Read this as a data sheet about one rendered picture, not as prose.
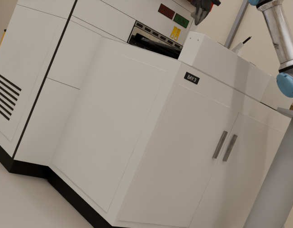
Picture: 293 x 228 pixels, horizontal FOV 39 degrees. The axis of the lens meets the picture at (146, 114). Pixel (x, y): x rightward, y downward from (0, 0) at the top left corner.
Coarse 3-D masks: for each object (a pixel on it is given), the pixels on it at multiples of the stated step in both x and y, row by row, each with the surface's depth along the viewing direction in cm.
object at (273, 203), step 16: (288, 112) 182; (288, 128) 190; (288, 144) 186; (288, 160) 185; (272, 176) 188; (288, 176) 184; (272, 192) 186; (288, 192) 184; (256, 208) 190; (272, 208) 185; (288, 208) 186; (256, 224) 187; (272, 224) 185
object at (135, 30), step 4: (132, 28) 225; (136, 28) 225; (132, 32) 224; (136, 32) 225; (140, 32) 227; (144, 32) 229; (132, 36) 225; (144, 36) 229; (148, 36) 231; (152, 36) 233; (128, 40) 225; (132, 40) 226; (156, 40) 236; (160, 40) 237; (132, 44) 226; (136, 44) 228; (140, 44) 229; (168, 44) 242; (144, 48) 232; (148, 48) 234; (156, 52) 238
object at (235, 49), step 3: (240, 42) 229; (237, 45) 230; (240, 45) 230; (243, 45) 230; (234, 48) 232; (237, 48) 231; (240, 48) 231; (234, 51) 232; (237, 51) 230; (240, 51) 230; (237, 54) 229; (240, 54) 231
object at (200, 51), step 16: (192, 32) 177; (192, 48) 174; (208, 48) 175; (224, 48) 181; (192, 64) 172; (208, 64) 178; (224, 64) 184; (240, 64) 191; (224, 80) 187; (240, 80) 194; (256, 80) 202; (256, 96) 206
